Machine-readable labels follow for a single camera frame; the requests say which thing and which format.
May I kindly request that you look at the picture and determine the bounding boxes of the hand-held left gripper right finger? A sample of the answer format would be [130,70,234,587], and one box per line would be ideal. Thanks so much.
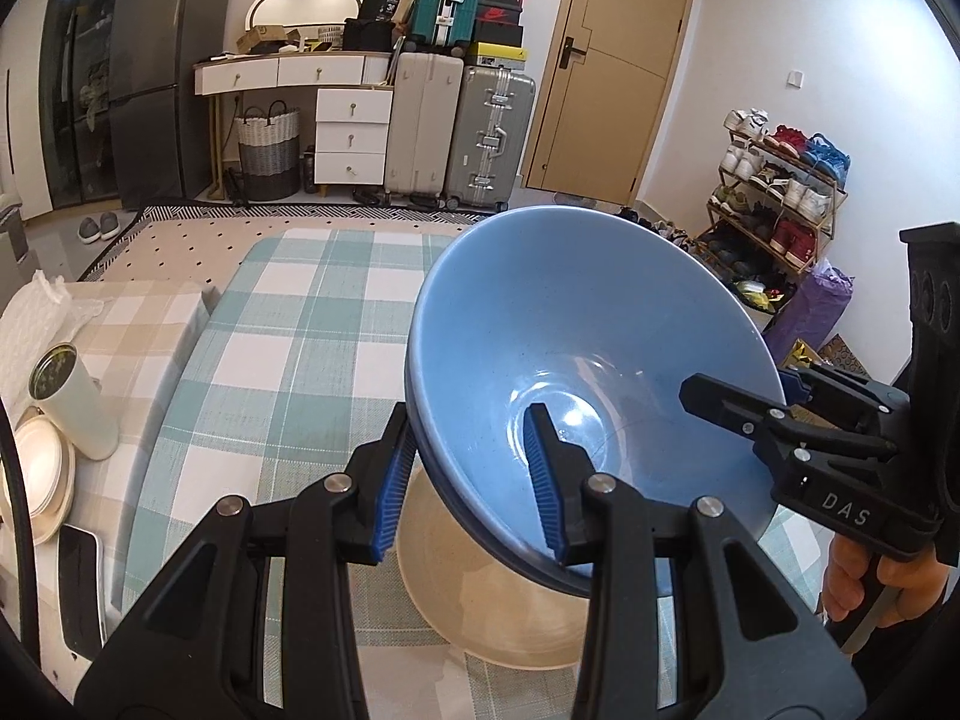
[523,403,865,720]

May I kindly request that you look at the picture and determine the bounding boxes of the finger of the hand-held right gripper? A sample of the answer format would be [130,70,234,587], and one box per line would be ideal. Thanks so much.
[680,373,895,492]
[778,364,908,428]

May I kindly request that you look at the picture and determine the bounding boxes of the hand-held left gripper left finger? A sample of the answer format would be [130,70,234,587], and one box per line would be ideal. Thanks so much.
[75,403,415,720]

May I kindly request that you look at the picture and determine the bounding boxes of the large cream plate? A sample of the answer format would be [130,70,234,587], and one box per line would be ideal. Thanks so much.
[396,472,597,670]

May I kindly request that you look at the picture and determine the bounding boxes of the stack of small cream plates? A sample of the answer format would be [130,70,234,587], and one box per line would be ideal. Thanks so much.
[0,420,77,548]

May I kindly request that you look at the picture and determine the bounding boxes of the person's right hand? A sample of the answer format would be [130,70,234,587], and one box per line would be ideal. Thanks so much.
[821,538,947,627]

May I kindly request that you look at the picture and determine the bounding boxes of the printed cardboard box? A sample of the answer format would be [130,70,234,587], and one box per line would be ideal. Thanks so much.
[821,334,872,383]

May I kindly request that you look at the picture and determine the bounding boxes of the purple bag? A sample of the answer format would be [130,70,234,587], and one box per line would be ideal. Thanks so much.
[761,262,856,361]

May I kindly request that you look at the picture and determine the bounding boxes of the white trash bin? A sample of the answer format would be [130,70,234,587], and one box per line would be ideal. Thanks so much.
[739,277,788,331]

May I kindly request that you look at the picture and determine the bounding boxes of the blue checked tablecloth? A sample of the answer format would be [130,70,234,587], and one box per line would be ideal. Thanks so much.
[120,229,833,720]

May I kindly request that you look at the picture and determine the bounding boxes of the metal shoe rack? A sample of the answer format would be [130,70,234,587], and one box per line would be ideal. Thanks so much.
[694,109,850,293]

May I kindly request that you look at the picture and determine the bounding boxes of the group of assorted shoes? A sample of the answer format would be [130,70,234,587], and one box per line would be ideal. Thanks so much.
[701,109,850,286]

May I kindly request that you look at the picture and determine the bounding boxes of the beige checked tablecloth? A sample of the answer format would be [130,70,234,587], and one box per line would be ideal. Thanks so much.
[0,281,211,683]

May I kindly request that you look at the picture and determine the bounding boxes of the dotted patterned rug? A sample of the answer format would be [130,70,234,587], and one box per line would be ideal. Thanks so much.
[75,204,496,286]

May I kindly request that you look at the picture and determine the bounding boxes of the white tumbler cup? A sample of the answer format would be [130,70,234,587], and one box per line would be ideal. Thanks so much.
[28,343,121,462]

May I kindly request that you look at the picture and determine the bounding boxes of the black smartphone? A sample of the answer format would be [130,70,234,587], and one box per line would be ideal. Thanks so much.
[58,525,103,653]

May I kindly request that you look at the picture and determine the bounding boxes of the white dressing table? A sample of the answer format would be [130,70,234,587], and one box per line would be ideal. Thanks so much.
[193,52,395,188]

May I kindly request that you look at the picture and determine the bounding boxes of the wooden door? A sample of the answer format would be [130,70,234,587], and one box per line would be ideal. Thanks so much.
[521,0,700,207]

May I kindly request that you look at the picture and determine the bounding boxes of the woven laundry basket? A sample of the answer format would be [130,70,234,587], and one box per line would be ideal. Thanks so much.
[235,101,301,202]

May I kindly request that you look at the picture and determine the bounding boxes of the silver suitcase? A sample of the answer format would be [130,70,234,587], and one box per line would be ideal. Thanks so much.
[444,65,537,211]

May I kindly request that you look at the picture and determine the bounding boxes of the small white plate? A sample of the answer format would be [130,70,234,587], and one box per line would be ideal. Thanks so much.
[4,412,68,522]

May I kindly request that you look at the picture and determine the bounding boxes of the beige suitcase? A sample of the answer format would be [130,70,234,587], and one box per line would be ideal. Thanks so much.
[384,51,466,200]

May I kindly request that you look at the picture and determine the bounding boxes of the white bubble wrap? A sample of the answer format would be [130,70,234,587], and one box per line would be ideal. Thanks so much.
[0,270,102,391]

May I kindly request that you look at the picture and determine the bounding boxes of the yellow black shoe box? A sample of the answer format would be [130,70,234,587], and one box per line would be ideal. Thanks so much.
[465,43,530,68]

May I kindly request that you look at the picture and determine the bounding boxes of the black red-logo shoe box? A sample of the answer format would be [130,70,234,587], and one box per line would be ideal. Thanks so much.
[472,4,524,46]

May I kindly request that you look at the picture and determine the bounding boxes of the black storage box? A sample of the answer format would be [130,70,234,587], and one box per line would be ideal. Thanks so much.
[343,19,396,53]

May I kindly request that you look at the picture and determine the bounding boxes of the grey chair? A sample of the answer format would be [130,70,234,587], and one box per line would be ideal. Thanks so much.
[0,202,31,278]

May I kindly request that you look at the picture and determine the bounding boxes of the small cardboard box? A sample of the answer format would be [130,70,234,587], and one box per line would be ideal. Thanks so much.
[236,25,286,55]

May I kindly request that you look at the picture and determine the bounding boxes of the grey refrigerator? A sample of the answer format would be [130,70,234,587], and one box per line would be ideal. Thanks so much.
[109,0,237,211]

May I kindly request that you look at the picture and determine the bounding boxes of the oval mirror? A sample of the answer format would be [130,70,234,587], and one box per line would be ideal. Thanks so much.
[247,0,361,31]

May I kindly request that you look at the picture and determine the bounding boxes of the dark glass cabinet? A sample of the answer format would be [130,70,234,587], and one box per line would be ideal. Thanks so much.
[41,0,125,207]

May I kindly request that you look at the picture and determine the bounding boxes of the white wardrobe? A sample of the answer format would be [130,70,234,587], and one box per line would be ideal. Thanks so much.
[0,0,57,222]

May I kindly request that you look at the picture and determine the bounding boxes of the black cable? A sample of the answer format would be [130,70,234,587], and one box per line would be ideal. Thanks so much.
[0,405,40,661]

